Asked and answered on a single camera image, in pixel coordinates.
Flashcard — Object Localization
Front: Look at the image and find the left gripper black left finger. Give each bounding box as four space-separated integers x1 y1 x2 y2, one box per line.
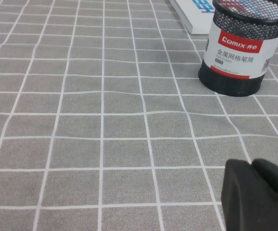
220 158 278 231

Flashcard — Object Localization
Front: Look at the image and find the black mesh pen holder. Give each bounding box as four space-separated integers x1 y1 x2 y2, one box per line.
198 0 278 97

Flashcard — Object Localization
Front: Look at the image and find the grey white-checked tablecloth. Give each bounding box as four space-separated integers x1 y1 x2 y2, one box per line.
0 0 278 231

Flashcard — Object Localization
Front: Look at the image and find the white HEEC book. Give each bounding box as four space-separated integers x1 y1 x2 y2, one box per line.
169 0 278 36

